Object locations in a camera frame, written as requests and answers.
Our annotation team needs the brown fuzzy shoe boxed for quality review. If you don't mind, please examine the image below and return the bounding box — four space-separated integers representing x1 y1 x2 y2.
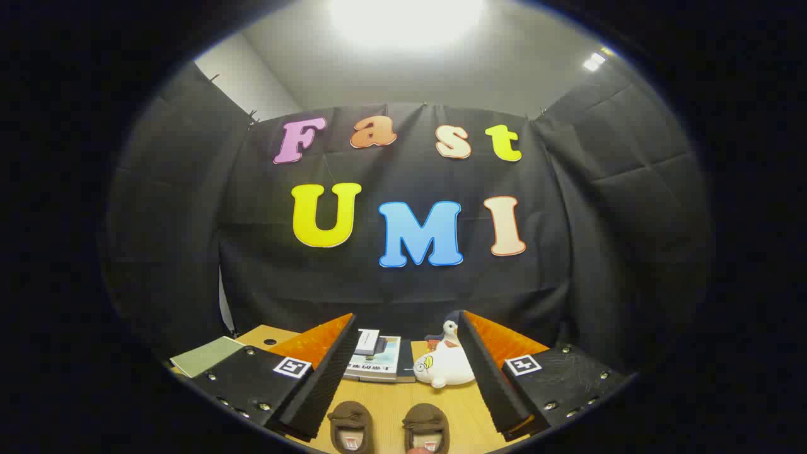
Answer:
327 401 374 454
402 404 451 454

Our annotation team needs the white plush toy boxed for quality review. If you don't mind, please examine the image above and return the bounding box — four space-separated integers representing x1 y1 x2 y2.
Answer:
413 344 475 389

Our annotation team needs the green fabric storage box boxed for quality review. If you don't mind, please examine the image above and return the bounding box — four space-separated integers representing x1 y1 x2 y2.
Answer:
170 336 245 379

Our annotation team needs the black book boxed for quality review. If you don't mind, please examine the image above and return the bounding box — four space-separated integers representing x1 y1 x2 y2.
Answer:
397 339 417 383

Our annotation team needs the small ceiling light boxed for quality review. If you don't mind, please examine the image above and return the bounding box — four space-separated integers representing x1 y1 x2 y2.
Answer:
581 47 615 72

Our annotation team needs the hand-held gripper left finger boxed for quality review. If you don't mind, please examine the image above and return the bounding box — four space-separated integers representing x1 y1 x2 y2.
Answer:
189 313 358 442

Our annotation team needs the small white book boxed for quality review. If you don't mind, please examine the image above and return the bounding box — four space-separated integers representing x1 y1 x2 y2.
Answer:
353 329 381 356

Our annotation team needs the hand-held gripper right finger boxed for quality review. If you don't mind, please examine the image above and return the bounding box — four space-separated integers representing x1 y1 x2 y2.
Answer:
458 310 631 442

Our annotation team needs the penguin plush toy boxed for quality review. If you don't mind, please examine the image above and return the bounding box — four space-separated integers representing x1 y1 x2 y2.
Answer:
426 311 464 351

